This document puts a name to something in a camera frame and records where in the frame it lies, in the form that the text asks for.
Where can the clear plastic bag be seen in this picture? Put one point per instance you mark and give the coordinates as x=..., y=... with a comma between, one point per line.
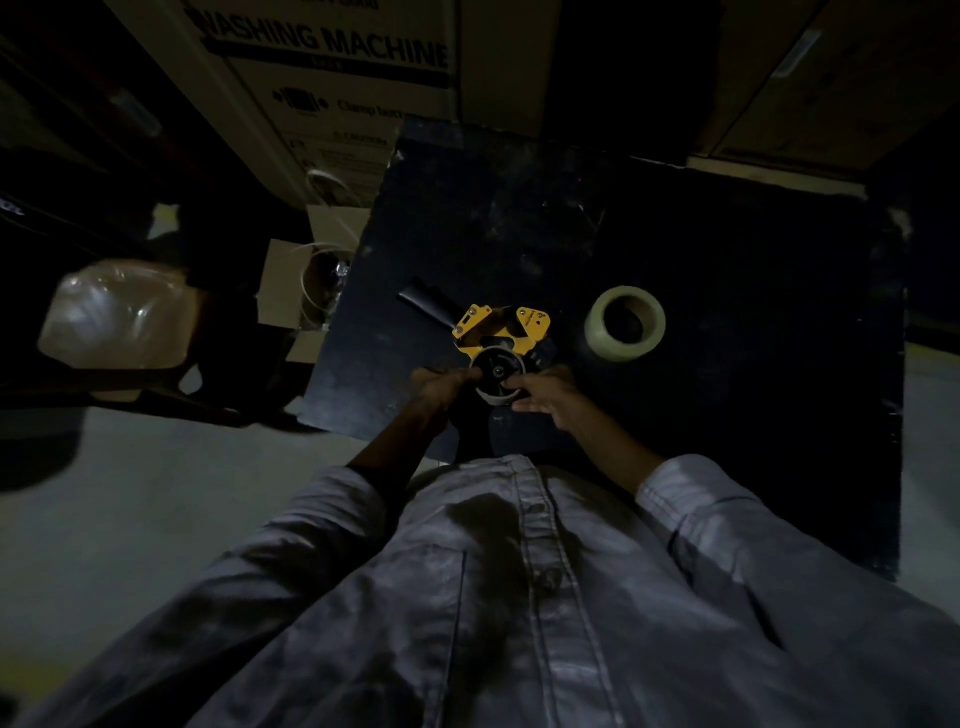
x=112, y=315

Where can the person's left hand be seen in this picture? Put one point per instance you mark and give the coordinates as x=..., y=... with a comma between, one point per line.
x=437, y=390

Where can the person's right thumb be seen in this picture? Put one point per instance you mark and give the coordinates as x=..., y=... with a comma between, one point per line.
x=521, y=382

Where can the person's left forearm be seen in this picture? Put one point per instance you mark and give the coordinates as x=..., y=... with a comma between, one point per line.
x=401, y=450

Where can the person's left fingers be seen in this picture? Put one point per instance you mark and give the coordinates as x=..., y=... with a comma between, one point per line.
x=459, y=377

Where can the large printed cardboard box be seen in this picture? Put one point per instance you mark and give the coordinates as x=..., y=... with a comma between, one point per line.
x=315, y=90

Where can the plain brown cardboard box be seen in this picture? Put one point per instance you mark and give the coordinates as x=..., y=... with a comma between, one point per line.
x=817, y=75

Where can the person's right hand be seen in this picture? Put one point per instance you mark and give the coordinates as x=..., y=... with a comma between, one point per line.
x=547, y=394

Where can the grey button shirt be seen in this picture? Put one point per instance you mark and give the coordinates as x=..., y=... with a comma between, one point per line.
x=510, y=600

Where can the small open cardboard box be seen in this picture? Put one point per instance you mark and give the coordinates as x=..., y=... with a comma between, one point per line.
x=311, y=277

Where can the yellow tape dispenser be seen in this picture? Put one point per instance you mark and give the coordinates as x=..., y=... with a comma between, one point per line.
x=491, y=341

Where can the person's right forearm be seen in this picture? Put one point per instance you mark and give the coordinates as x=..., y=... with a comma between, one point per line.
x=611, y=446

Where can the clear packing tape roll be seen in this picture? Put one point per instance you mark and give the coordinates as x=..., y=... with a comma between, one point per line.
x=625, y=322

